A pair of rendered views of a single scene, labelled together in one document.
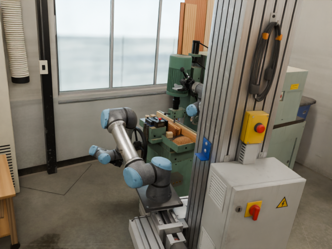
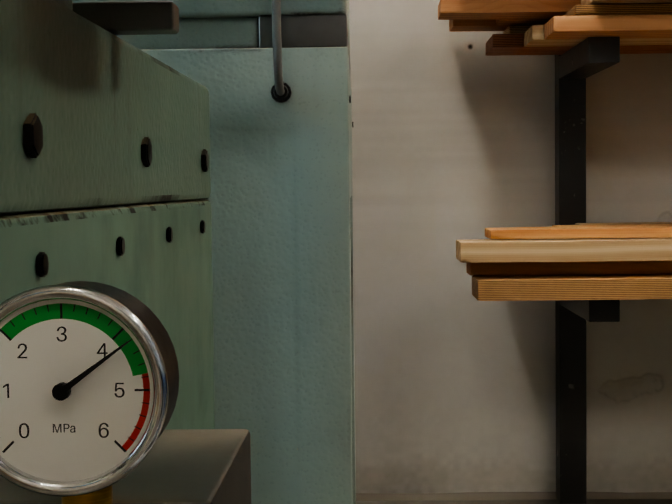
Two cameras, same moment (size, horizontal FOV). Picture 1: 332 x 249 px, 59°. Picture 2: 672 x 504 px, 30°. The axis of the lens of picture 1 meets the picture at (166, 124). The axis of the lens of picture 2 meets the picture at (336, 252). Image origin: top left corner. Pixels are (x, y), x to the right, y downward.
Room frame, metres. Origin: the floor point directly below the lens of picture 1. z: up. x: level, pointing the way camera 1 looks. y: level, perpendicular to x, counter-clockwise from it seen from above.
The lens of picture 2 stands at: (1.67, 0.21, 0.72)
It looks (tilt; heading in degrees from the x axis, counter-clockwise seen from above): 3 degrees down; 307
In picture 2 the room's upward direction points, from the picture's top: 1 degrees counter-clockwise
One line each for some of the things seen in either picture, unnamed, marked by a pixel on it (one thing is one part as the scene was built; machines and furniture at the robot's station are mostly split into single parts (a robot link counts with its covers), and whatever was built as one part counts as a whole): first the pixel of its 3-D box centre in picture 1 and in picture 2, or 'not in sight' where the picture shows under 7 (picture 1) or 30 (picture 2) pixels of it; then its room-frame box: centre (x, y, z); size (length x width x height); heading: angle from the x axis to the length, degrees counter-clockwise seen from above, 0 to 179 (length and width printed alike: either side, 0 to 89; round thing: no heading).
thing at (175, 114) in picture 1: (177, 113); not in sight; (2.31, -0.08, 1.03); 0.14 x 0.07 x 0.09; 125
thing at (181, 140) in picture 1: (183, 139); not in sight; (2.05, -0.14, 0.92); 0.14 x 0.09 x 0.04; 125
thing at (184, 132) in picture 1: (180, 130); not in sight; (2.22, -0.12, 0.92); 0.54 x 0.02 x 0.04; 35
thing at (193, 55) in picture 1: (195, 51); not in sight; (2.38, -0.18, 1.54); 0.08 x 0.08 x 0.17; 35
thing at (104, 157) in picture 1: (105, 156); not in sight; (1.83, 0.41, 0.83); 0.11 x 0.11 x 0.08; 34
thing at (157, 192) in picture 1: (159, 187); not in sight; (1.45, 0.00, 0.87); 0.15 x 0.15 x 0.10
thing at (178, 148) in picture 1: (162, 133); not in sight; (2.24, 0.02, 0.87); 0.61 x 0.30 x 0.06; 35
